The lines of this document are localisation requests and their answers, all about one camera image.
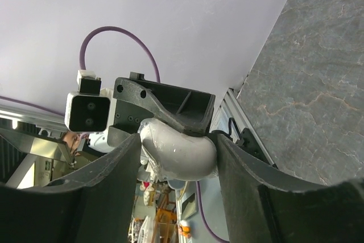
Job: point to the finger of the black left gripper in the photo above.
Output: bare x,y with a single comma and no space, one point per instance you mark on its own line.
115,137
185,110

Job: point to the white oval case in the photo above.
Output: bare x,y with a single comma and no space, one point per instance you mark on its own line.
174,155

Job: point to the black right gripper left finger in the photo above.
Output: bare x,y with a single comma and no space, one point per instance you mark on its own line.
92,204

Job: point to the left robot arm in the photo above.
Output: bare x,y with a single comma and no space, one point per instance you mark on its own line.
98,141

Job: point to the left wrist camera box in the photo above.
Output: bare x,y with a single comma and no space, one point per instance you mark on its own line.
87,110

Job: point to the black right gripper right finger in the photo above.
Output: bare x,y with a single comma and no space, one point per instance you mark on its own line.
263,204

